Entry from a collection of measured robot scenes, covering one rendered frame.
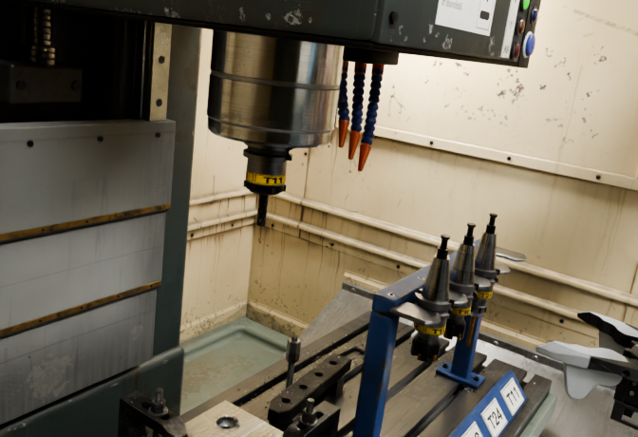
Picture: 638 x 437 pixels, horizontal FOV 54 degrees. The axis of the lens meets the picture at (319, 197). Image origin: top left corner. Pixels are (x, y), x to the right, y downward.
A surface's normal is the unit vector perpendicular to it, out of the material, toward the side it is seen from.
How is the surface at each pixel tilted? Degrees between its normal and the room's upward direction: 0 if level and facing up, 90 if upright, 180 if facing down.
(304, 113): 90
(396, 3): 90
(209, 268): 90
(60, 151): 90
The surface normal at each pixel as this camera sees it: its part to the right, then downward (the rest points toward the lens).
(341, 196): -0.56, 0.12
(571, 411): -0.12, -0.82
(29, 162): 0.81, 0.23
